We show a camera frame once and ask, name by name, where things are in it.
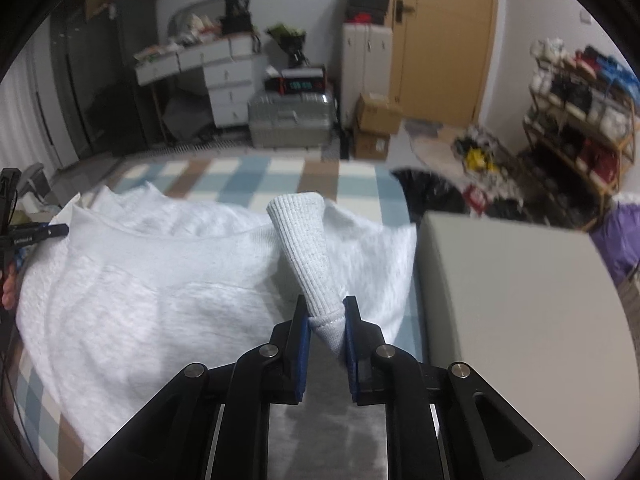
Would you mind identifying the pile of desk clutter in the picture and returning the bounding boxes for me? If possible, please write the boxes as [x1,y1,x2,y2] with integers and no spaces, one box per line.
[134,12,236,66]

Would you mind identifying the silver suitcase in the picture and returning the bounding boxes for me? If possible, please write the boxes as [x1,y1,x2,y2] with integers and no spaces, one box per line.
[247,91,336,150]

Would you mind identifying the black trash bag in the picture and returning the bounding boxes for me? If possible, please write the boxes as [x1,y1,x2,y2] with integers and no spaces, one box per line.
[392,167,471,221]

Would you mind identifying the person's left hand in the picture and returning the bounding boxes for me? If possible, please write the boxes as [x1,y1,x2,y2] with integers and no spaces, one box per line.
[0,276,20,311]

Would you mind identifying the black box with red trim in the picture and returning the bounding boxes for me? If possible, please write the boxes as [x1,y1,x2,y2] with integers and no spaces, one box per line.
[265,65,328,96]

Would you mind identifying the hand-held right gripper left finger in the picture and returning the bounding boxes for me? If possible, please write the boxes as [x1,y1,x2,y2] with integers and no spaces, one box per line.
[70,294,313,480]

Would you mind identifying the white cabinet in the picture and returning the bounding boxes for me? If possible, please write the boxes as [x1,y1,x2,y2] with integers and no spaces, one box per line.
[341,24,395,133]

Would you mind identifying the black round box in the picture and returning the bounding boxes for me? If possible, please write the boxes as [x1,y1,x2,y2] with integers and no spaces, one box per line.
[220,0,253,36]

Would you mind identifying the shoe rack with shoes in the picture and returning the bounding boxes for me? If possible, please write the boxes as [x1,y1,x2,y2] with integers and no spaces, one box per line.
[522,35,640,231]

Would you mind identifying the grey padded bed headboard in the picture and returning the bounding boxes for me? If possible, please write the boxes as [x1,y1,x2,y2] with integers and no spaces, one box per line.
[415,210,628,480]

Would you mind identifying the wooden door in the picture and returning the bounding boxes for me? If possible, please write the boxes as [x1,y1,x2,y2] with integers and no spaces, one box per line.
[385,0,501,128]

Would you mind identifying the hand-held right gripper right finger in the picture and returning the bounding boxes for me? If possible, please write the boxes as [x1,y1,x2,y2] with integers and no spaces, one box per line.
[342,296,588,480]

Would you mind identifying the purple bag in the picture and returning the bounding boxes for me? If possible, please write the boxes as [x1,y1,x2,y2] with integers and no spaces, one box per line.
[590,200,640,286]

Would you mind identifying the arched mirror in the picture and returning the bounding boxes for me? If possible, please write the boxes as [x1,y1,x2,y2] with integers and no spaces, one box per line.
[167,0,236,43]

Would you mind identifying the red and black shoe box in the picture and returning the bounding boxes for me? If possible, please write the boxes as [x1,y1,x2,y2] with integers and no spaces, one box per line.
[346,10,389,27]

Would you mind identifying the wrapped flower bouquet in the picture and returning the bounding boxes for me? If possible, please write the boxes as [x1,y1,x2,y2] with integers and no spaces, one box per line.
[265,22,308,68]

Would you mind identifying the white desk with drawers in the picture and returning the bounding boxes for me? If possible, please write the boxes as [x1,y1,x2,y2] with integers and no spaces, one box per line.
[134,30,261,128]

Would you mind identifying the dark grey wardrobe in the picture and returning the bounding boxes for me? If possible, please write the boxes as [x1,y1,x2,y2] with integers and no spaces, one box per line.
[50,0,166,161]

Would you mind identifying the plaid bed sheet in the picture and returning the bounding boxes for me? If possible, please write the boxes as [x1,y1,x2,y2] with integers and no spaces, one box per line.
[0,152,426,480]

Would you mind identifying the white sweatshirt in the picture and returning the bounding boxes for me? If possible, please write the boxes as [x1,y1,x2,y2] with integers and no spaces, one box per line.
[15,182,418,461]

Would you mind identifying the pile of shoes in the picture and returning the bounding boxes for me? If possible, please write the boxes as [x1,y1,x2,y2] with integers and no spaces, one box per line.
[452,127,526,211]

